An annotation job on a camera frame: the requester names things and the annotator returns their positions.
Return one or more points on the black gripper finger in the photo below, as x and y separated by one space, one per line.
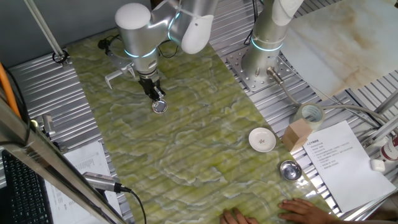
154 97
161 95

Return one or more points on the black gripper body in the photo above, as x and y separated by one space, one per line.
150 87

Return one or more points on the white ceramic saucer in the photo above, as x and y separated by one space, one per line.
262 140

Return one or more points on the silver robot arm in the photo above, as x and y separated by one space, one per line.
140 34

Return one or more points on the person's right forearm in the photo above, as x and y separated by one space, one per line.
357 221

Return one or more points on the person's left hand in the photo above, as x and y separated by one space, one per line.
237 218

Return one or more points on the person's right hand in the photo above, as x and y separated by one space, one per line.
303 211

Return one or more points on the green marble pattern mat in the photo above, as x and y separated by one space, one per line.
202 140

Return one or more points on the black round knob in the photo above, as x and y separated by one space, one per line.
103 44

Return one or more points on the printed list paper sheet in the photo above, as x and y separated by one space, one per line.
90 158

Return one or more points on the small grey device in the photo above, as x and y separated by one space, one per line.
48 124

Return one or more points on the metal pole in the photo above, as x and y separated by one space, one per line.
43 31

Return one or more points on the wooden block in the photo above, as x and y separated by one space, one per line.
295 135

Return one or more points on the round steel bowl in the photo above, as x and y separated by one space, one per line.
290 170

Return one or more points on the clear tape roll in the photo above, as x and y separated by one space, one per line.
311 113

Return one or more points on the black keyboard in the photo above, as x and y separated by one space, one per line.
25 193

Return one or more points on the white marble board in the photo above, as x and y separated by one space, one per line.
335 46

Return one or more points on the white instruction paper sheet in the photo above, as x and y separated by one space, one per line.
342 165

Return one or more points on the white earbud case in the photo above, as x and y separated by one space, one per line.
377 165

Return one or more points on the white bottle red label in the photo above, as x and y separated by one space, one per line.
390 149

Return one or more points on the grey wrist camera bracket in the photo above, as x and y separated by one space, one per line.
121 63

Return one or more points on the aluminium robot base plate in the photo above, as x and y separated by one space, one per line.
242 71

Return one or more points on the steel frame beam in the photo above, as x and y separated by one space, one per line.
46 161

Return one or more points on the aluminium frame bar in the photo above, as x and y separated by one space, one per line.
387 104
381 132

